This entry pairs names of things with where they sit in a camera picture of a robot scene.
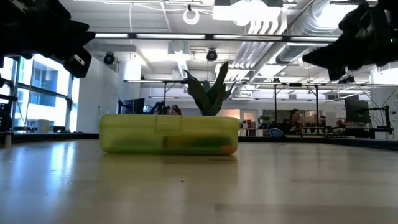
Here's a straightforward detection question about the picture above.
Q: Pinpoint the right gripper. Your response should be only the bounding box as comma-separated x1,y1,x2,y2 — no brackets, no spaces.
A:
302,0,398,82

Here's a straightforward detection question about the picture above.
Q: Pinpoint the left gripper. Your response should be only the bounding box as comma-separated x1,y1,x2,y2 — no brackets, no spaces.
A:
0,0,96,62

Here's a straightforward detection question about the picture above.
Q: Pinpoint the translucent yellow-green pencil box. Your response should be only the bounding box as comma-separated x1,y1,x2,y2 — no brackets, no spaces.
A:
99,113,241,156

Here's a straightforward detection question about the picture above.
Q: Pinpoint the black computer monitor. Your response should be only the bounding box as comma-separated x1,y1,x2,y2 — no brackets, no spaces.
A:
117,98,146,116
344,94,371,124

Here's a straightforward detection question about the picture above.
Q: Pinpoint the black overhead beam with lights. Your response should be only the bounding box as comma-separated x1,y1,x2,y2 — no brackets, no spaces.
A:
93,32,340,44

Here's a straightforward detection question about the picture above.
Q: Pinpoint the green succulent plant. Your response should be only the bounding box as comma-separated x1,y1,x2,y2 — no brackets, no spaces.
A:
183,61,237,117

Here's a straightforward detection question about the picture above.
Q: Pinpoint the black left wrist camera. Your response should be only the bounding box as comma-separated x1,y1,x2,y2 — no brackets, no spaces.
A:
63,46,93,79

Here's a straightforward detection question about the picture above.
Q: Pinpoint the silver ventilation duct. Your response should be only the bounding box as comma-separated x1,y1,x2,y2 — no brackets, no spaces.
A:
275,0,354,65

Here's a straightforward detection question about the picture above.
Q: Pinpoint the black background workstation frame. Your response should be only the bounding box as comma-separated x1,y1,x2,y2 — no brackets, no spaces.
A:
162,80,320,133

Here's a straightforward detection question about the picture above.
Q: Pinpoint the black table frame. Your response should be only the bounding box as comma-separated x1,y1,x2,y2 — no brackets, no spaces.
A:
0,132,398,152

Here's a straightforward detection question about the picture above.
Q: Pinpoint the white coiled cable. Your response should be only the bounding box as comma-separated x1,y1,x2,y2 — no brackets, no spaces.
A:
182,4,201,26

